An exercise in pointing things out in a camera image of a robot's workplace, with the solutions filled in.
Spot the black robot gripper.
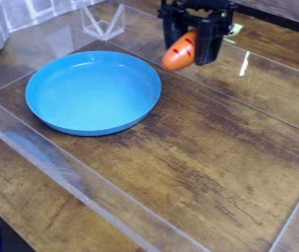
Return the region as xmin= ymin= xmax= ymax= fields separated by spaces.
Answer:
xmin=159 ymin=0 xmax=237 ymax=66

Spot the orange toy carrot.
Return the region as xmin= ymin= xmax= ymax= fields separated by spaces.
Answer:
xmin=161 ymin=23 xmax=245 ymax=73

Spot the blue round tray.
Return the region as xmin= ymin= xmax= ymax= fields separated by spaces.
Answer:
xmin=26 ymin=51 xmax=162 ymax=136

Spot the black bar at back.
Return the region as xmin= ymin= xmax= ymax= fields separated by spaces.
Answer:
xmin=234 ymin=0 xmax=299 ymax=32

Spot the clear acrylic barrier wall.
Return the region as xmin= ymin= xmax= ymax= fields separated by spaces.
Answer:
xmin=0 ymin=0 xmax=299 ymax=252

